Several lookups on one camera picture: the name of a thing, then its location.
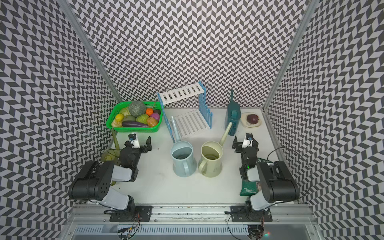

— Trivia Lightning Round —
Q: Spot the olive green watering can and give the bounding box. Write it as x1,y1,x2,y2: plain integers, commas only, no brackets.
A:
100,128,122,186

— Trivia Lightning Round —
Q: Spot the cream small plate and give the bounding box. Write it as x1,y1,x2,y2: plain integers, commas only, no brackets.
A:
241,112,262,128

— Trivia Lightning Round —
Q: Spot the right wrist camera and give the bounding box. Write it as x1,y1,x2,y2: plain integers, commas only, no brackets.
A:
242,133,254,149

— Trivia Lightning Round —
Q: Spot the dark teal watering can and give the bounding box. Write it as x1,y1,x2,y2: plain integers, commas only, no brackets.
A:
225,90,241,136

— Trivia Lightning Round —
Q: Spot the brown potato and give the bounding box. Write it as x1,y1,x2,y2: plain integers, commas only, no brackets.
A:
147,117,159,128

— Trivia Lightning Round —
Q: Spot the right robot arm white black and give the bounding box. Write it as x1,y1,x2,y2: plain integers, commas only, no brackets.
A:
231,134,300,223

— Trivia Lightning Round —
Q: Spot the orange mini pumpkin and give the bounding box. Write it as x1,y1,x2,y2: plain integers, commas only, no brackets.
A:
146,108,154,117

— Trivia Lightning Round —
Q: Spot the aluminium front rail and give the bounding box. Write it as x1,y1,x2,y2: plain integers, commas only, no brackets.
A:
67,203,316,225

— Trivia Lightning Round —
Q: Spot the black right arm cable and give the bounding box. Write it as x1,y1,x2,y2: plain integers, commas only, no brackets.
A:
266,146,313,199

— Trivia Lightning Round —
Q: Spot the light green cabbage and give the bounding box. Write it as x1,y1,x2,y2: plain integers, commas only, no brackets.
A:
136,114,149,125

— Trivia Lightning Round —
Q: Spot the cream watering can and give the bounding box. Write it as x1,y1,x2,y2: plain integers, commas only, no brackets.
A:
198,122,233,178

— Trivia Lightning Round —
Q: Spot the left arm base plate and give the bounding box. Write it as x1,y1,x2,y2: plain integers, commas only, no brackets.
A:
109,205,153,223

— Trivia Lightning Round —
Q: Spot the dark red onion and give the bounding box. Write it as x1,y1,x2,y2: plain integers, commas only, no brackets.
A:
246,114,259,125

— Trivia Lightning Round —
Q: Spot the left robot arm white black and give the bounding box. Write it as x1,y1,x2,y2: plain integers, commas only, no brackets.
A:
69,134,153,223

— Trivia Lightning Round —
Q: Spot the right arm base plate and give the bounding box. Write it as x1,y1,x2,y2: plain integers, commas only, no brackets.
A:
230,205,273,223

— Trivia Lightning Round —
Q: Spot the purple eggplant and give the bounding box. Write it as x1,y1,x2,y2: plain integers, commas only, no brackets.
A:
122,121,149,128

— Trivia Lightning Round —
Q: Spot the green plastic basket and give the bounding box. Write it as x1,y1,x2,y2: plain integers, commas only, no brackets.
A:
106,102,165,133

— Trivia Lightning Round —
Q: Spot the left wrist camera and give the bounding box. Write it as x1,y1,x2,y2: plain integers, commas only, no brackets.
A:
128,133,140,149

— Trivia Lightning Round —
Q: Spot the yellow lemon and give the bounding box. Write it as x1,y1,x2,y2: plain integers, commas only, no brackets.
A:
115,114,125,122

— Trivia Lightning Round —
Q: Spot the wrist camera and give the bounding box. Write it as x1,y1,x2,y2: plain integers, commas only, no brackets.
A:
128,133,140,149
242,133,254,149

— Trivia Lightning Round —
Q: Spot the light blue watering can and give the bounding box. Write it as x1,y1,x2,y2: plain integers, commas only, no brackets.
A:
171,116,197,178

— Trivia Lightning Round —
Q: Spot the green crisps bag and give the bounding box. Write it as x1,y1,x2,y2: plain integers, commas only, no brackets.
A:
240,163,262,196

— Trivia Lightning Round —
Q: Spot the green netted melon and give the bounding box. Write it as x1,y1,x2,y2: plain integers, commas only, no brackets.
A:
129,101,147,118

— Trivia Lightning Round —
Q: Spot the magenta round vegetable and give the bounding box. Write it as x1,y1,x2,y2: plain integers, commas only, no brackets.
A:
151,113,160,122

